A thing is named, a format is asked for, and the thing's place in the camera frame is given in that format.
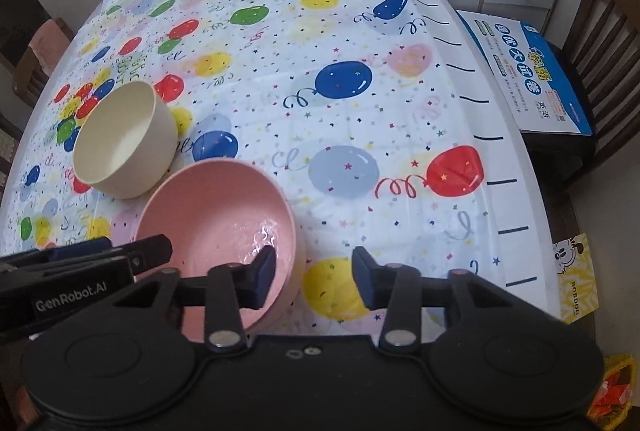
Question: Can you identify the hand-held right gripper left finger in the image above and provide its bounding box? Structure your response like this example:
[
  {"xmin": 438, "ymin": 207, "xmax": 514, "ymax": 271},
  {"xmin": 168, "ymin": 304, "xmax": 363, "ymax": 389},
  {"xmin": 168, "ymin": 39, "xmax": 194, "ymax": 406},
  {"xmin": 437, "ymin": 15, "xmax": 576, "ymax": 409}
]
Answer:
[{"xmin": 105, "ymin": 246, "xmax": 277, "ymax": 354}]

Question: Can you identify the orange bag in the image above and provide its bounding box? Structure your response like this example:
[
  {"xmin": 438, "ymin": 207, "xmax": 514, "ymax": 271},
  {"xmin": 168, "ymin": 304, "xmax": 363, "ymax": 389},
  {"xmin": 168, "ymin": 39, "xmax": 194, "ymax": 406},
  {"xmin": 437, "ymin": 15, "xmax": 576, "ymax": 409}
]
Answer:
[{"xmin": 587, "ymin": 353, "xmax": 640, "ymax": 431}]

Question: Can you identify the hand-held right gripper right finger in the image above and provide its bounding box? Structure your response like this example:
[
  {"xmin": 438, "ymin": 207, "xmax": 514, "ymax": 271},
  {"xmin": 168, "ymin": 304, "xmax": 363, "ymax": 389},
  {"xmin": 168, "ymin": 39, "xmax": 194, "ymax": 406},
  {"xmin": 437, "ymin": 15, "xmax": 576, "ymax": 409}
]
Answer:
[{"xmin": 352, "ymin": 247, "xmax": 548, "ymax": 354}]

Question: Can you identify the blue printed booklet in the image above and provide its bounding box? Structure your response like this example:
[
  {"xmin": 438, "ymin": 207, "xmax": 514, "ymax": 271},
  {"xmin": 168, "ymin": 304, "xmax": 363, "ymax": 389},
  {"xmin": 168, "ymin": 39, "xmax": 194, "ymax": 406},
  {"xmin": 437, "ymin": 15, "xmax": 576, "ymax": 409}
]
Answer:
[{"xmin": 456, "ymin": 10, "xmax": 596, "ymax": 136}]

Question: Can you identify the pink cloth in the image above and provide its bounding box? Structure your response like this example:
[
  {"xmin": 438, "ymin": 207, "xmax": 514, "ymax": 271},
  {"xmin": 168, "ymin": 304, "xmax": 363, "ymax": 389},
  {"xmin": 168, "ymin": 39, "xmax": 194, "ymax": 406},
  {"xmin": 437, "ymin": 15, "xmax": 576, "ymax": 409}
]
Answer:
[{"xmin": 27, "ymin": 18, "xmax": 72, "ymax": 77}]

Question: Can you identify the cream bowl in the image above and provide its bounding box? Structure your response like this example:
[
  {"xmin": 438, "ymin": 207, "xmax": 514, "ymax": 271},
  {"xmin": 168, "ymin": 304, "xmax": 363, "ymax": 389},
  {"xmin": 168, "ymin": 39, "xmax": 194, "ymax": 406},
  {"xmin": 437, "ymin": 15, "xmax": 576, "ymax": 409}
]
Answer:
[{"xmin": 73, "ymin": 80, "xmax": 179, "ymax": 200}]

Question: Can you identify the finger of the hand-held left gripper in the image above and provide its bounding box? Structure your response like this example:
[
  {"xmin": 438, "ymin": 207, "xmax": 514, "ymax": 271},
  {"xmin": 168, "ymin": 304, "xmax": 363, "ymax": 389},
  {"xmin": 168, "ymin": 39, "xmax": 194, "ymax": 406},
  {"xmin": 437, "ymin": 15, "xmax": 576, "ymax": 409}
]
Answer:
[
  {"xmin": 0, "ymin": 238, "xmax": 126, "ymax": 271},
  {"xmin": 114, "ymin": 234, "xmax": 174, "ymax": 281}
]

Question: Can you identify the brown wooden chair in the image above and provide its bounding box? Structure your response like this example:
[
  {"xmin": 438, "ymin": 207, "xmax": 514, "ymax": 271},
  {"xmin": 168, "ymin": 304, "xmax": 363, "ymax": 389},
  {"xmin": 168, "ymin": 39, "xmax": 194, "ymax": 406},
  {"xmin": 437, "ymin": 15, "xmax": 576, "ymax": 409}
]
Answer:
[
  {"xmin": 520, "ymin": 0, "xmax": 640, "ymax": 192},
  {"xmin": 12, "ymin": 17, "xmax": 76, "ymax": 109}
]

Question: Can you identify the yellow cartoon paper bag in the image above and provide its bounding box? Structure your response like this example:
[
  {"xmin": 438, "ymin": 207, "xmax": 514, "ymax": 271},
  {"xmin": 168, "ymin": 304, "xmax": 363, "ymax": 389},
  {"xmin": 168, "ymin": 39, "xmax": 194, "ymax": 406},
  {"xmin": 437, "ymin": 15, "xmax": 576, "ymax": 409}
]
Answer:
[{"xmin": 551, "ymin": 233, "xmax": 601, "ymax": 324}]

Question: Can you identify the balloon print tablecloth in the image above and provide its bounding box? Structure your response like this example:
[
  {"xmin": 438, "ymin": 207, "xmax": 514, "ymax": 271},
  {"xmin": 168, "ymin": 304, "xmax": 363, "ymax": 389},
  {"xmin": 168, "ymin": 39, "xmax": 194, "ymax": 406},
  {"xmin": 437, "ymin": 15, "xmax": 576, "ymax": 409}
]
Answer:
[{"xmin": 0, "ymin": 0, "xmax": 528, "ymax": 343}]

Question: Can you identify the pink bowl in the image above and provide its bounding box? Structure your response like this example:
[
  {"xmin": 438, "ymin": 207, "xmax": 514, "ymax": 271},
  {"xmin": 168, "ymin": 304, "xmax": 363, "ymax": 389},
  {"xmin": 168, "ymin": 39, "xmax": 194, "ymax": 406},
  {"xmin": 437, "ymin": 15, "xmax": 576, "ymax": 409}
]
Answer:
[{"xmin": 136, "ymin": 161, "xmax": 307, "ymax": 344}]

